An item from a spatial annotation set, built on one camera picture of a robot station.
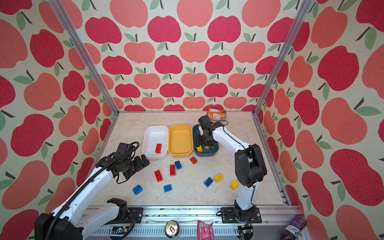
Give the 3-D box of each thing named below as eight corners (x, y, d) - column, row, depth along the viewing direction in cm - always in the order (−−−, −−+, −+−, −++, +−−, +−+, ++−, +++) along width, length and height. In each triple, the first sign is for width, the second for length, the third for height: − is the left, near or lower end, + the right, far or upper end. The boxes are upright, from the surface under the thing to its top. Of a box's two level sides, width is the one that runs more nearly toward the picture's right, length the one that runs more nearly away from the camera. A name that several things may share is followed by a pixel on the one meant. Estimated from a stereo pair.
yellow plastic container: (166, 158, 97) (165, 153, 92) (170, 129, 113) (169, 124, 108) (193, 158, 97) (193, 153, 92) (193, 129, 113) (193, 124, 108)
